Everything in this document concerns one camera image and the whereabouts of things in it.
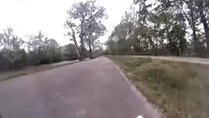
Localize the dry grass verge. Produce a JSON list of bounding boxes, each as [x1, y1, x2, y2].
[[105, 50, 209, 118]]

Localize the tall leaning tree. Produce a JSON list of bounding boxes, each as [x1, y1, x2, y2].
[[62, 0, 111, 62]]

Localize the wood of tall trees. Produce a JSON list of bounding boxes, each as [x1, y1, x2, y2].
[[103, 0, 209, 62]]

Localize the row of low trees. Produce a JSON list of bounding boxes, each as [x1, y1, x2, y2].
[[0, 24, 81, 72]]

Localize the grass verge with bare patches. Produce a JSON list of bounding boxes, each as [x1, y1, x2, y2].
[[0, 59, 82, 84]]

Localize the grey asphalt road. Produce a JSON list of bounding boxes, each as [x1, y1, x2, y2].
[[120, 50, 209, 69]]

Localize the reddish grey asphalt path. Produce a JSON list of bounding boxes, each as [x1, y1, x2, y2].
[[0, 53, 167, 118]]

